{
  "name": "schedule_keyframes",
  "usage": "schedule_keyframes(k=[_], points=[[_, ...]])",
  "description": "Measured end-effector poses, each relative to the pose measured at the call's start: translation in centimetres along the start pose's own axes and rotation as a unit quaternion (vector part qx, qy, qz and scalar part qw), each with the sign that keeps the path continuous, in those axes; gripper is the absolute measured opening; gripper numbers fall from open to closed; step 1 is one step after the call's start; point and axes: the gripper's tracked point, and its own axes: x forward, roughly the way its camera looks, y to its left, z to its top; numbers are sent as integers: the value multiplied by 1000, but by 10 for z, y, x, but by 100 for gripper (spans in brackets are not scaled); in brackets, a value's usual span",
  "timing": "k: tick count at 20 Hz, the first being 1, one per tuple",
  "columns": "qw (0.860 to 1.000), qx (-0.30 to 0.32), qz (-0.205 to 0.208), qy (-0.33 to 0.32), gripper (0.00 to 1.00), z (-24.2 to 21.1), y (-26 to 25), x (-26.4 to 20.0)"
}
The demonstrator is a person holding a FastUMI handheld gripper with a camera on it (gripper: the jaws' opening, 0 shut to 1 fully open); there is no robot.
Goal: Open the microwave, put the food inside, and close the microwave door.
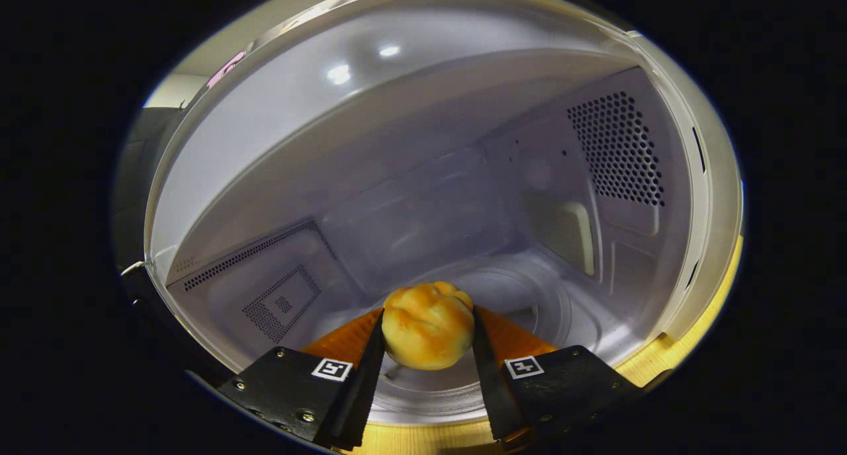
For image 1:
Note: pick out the golden bread bun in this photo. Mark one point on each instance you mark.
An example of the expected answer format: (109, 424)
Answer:
(427, 326)

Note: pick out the white microwave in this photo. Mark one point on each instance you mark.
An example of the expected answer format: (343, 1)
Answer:
(410, 177)

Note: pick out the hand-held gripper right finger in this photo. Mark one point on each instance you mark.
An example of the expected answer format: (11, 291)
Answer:
(493, 395)

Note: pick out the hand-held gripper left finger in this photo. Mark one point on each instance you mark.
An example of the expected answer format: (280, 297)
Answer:
(360, 395)

